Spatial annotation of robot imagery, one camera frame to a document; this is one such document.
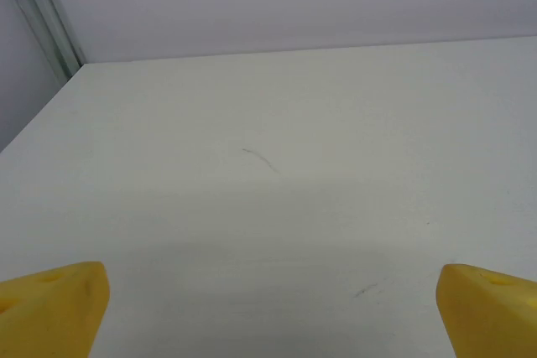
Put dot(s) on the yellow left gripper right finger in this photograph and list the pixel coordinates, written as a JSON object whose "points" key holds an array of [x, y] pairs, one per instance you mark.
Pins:
{"points": [[491, 316]]}

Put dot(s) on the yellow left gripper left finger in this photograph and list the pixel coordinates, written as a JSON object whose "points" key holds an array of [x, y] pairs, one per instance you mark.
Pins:
{"points": [[46, 316]]}

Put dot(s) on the aluminium frame corner post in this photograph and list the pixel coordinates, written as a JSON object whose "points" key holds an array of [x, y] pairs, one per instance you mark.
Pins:
{"points": [[46, 18]]}

